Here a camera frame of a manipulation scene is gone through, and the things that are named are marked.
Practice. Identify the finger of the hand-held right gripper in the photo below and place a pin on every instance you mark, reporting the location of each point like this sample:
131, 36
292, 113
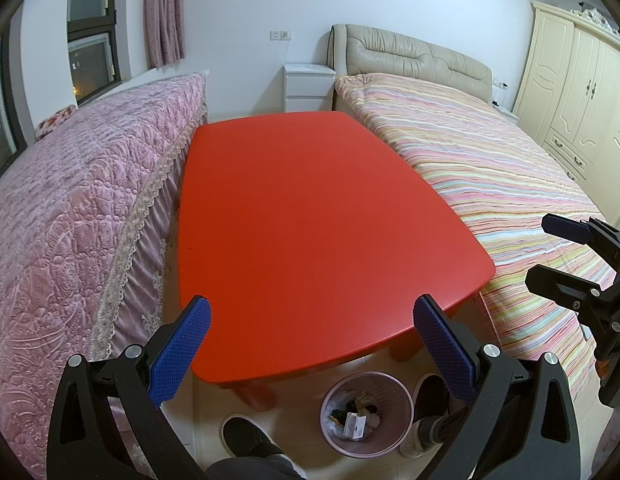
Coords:
564, 227
554, 280

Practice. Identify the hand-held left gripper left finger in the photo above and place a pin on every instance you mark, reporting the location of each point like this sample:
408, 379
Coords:
182, 350

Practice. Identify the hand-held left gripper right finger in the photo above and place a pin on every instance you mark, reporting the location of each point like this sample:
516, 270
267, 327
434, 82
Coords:
442, 350

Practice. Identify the pink waste bin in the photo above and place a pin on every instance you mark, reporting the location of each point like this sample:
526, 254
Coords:
389, 410

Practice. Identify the white tissue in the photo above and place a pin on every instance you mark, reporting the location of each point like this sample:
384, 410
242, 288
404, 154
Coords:
365, 400

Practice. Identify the white cardboard box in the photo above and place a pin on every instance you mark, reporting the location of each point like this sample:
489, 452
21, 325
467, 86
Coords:
354, 425

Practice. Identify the person's right black shoe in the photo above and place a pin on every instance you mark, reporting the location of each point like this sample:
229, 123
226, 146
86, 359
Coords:
428, 395

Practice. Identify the person's black shoe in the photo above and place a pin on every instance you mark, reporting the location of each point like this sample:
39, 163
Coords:
245, 435
428, 395

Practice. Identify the bed with striped cover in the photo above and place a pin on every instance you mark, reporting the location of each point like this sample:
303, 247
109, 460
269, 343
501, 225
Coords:
489, 170

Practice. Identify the person's left black shoe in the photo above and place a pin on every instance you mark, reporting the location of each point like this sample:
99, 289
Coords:
245, 435

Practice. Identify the cream wardrobe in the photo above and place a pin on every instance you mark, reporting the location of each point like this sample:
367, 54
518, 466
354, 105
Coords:
574, 95

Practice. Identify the person's left leg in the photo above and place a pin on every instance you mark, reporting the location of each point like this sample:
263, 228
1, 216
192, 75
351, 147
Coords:
260, 470

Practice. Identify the red table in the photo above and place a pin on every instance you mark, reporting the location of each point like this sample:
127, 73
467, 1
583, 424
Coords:
315, 235

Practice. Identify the pink quilted cover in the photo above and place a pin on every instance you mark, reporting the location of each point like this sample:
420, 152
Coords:
80, 210

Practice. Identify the beige padded headboard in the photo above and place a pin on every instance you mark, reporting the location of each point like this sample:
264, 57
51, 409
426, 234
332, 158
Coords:
409, 55

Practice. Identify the floral cushion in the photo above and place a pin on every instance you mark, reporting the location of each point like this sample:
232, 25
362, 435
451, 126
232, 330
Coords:
55, 119

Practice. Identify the white nightstand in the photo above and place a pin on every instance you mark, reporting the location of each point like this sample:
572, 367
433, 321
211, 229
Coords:
305, 85

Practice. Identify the dark framed window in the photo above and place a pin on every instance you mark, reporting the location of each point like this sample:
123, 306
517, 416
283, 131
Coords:
90, 55

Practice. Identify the pink curtain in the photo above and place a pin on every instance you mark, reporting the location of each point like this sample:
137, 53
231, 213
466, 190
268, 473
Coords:
164, 10

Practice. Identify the white wall socket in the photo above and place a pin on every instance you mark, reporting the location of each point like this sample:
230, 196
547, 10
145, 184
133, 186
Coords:
498, 83
281, 35

